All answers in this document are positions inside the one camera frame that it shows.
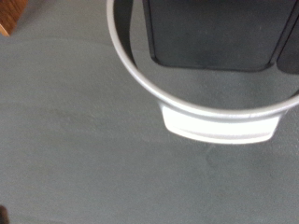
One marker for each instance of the black Keurig coffee machine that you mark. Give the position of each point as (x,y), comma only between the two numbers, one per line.
(211,37)

